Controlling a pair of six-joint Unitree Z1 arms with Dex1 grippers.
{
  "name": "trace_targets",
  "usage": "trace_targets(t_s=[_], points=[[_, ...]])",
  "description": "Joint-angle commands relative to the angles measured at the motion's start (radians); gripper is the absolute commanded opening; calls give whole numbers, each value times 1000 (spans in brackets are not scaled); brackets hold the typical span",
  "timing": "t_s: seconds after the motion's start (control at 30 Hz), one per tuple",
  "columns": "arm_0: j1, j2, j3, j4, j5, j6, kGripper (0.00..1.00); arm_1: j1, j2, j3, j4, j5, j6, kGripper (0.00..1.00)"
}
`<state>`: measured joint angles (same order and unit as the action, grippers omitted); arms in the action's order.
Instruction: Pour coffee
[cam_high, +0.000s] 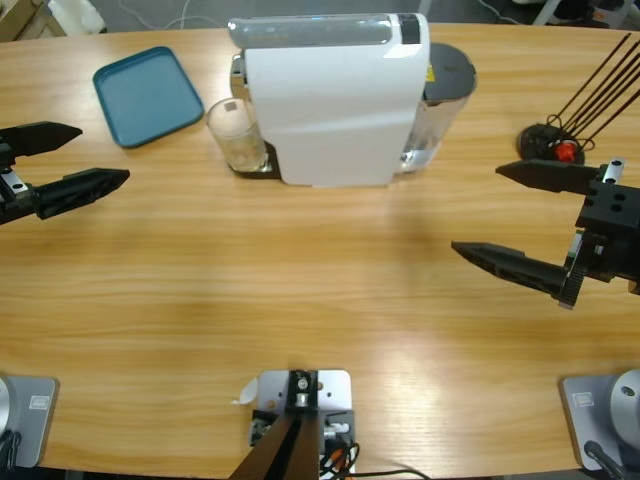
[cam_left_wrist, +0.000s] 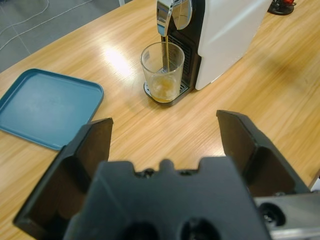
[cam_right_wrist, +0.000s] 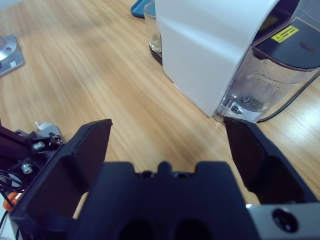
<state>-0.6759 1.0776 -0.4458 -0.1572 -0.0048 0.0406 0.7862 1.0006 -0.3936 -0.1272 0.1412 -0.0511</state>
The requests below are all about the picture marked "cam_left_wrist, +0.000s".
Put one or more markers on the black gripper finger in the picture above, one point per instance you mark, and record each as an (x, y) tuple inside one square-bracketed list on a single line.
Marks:
[(257, 155), (72, 160)]

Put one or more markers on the clear glass cup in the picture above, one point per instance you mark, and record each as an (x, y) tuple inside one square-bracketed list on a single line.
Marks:
[(162, 75)]

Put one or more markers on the red coffee capsule silver foil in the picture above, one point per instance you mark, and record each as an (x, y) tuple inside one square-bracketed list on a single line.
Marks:
[(288, 2)]

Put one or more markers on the white capsule coffee machine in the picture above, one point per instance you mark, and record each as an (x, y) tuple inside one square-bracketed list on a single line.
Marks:
[(225, 37)]

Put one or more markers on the teal plastic tray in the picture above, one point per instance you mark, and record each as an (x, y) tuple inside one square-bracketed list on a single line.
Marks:
[(47, 105)]

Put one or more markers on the silver drip tray grille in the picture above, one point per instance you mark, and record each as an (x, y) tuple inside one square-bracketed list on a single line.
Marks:
[(183, 92)]

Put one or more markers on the black capsule holder with rods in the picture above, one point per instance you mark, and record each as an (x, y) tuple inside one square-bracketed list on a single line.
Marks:
[(277, 10)]

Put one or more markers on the white table leg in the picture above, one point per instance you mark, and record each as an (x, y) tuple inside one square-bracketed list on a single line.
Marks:
[(126, 2)]

